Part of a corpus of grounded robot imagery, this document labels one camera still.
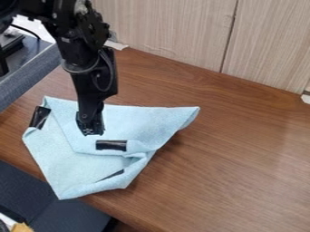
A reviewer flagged light blue cloth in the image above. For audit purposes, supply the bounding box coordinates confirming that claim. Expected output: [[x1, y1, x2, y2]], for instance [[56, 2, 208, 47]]
[[20, 95, 201, 201]]

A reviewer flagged dark grey chair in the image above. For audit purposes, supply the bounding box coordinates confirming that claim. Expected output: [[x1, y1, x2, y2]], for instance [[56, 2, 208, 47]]
[[0, 159, 119, 232]]

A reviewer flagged black stand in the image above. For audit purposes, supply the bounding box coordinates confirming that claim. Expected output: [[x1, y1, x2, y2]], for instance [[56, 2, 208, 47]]
[[0, 29, 27, 77]]

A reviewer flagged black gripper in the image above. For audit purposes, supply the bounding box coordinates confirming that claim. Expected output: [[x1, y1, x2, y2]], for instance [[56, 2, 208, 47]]
[[60, 45, 121, 137]]

